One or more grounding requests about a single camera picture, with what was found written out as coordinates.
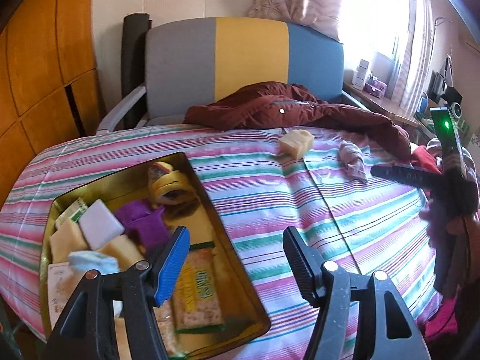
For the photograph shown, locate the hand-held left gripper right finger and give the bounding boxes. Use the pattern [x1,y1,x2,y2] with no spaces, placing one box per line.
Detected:
[282,227,433,360]

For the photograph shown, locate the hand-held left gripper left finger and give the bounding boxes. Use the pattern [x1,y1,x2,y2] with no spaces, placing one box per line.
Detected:
[45,226,192,360]

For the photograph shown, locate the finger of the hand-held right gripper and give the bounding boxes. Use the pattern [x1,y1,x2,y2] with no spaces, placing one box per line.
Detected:
[370,163,445,190]

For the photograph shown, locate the purple snack packet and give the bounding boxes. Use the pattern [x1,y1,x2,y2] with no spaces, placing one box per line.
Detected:
[129,225,173,259]
[113,203,166,233]

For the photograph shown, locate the yellow label cracker packet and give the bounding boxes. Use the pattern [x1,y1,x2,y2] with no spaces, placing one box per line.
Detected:
[170,242,226,332]

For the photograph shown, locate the pink sock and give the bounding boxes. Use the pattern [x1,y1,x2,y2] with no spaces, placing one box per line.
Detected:
[338,140,370,184]

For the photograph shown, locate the clear cracker packet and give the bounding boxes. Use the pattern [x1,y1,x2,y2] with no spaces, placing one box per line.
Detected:
[154,300,188,357]

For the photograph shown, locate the gold tin box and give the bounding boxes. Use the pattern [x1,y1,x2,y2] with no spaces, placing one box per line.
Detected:
[39,152,271,359]

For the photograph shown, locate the white fluffy sock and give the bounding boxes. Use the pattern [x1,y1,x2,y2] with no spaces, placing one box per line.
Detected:
[67,251,122,276]

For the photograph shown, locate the white foam block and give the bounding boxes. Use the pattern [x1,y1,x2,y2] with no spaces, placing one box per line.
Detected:
[78,199,125,250]

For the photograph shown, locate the small green carton box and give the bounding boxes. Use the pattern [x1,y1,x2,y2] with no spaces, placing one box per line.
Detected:
[54,197,90,229]

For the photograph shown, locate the white carton box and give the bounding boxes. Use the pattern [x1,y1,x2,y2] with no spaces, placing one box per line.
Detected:
[47,262,81,327]

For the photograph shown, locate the striped cloth desktop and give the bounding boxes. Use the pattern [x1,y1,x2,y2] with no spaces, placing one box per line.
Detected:
[0,124,451,360]

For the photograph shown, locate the red garment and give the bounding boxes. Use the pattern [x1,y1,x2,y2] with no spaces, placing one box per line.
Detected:
[410,145,445,173]

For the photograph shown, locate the black speaker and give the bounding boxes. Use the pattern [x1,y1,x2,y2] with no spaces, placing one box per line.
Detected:
[431,71,464,119]

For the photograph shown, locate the wooden side desk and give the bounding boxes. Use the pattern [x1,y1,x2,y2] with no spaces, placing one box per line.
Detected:
[343,80,421,128]

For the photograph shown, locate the purple box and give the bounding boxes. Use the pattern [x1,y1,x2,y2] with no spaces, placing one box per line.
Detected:
[364,79,387,98]

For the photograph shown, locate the sheer striped curtain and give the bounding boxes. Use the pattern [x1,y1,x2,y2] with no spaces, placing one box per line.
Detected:
[392,0,437,109]

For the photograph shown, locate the small yellow sponge piece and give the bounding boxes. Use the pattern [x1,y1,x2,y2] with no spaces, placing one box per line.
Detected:
[278,129,315,159]

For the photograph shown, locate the maroon padded jacket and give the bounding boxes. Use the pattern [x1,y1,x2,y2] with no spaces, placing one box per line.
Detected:
[184,82,411,162]

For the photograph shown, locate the grey yellow blue chair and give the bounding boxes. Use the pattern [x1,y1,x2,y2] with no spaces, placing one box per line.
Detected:
[97,17,370,132]

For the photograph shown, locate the pink patterned curtain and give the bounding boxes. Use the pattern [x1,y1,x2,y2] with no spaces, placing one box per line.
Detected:
[247,0,346,42]

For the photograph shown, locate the orange wooden wardrobe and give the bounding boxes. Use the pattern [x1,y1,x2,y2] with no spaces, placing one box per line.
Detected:
[0,0,102,203]

